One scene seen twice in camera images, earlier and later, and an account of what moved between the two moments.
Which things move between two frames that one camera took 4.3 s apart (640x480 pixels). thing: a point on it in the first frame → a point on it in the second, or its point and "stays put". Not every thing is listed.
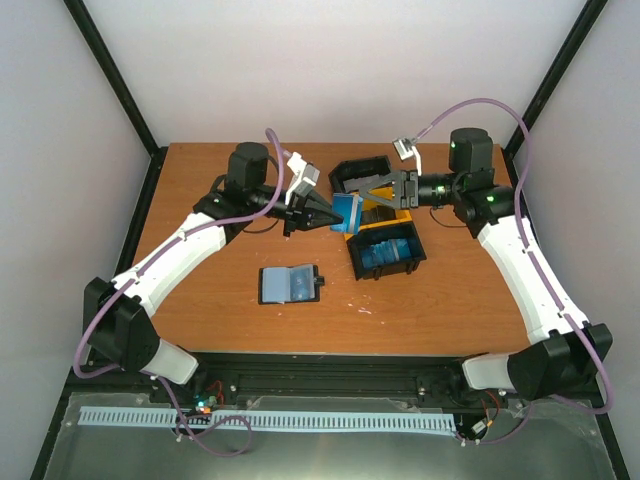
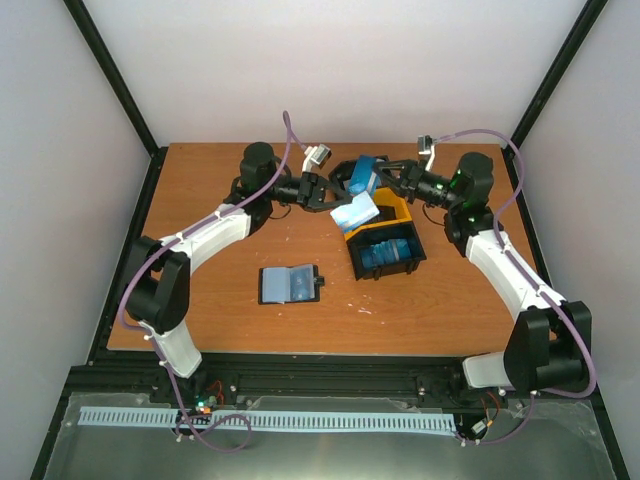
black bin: x=357 y=168 stays put
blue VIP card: x=300 y=284 stays put
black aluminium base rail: x=297 y=373 stays put
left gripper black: x=308 y=212 → x=312 y=191
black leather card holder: x=289 y=284 stays put
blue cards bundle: x=349 y=206 → x=364 y=178
